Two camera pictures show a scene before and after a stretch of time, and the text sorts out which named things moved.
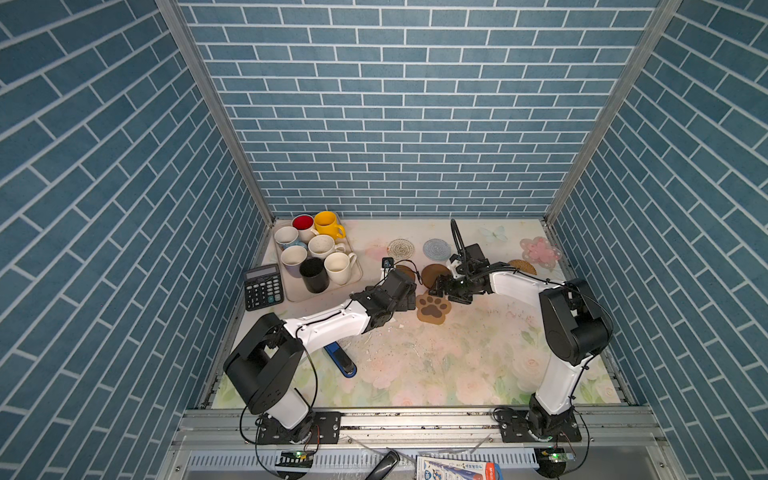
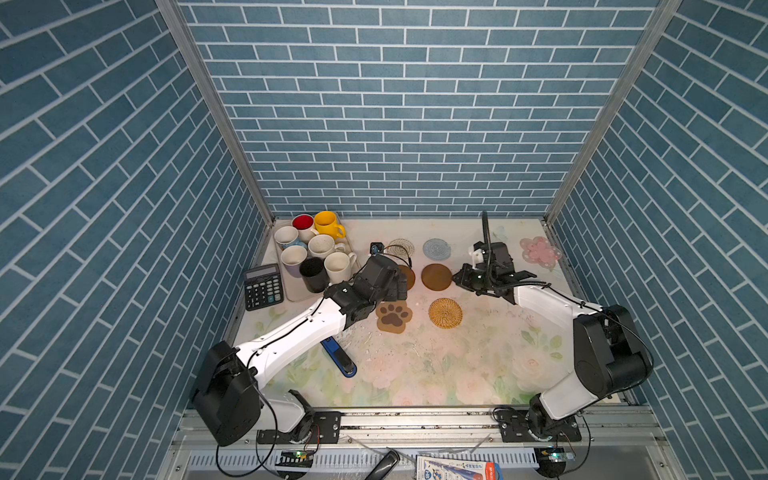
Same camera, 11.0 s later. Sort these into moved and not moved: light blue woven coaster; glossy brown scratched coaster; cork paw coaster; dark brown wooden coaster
Moved: cork paw coaster
Not moved: light blue woven coaster; dark brown wooden coaster; glossy brown scratched coaster
